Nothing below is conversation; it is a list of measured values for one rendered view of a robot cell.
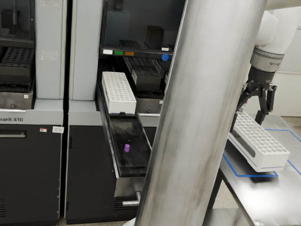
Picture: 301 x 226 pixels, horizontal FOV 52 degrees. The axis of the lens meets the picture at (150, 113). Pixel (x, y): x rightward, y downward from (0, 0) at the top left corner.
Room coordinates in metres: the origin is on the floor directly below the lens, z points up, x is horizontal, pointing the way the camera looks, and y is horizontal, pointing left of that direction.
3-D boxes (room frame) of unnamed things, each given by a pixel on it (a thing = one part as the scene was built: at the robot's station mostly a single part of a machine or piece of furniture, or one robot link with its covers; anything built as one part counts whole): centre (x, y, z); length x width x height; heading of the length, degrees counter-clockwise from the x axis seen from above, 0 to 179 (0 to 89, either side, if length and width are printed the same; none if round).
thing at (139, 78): (1.30, 0.04, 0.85); 0.12 x 0.02 x 0.06; 109
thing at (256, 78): (0.94, -0.32, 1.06); 0.08 x 0.07 x 0.09; 112
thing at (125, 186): (0.99, 0.09, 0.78); 0.73 x 0.14 x 0.09; 18
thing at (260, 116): (0.96, -0.37, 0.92); 0.03 x 0.01 x 0.07; 22
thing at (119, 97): (1.16, 0.15, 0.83); 0.30 x 0.10 x 0.06; 18
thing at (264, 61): (0.94, -0.32, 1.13); 0.09 x 0.09 x 0.06
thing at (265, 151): (0.91, -0.33, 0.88); 0.30 x 0.10 x 0.06; 22
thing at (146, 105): (1.52, 0.11, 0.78); 0.73 x 0.14 x 0.09; 18
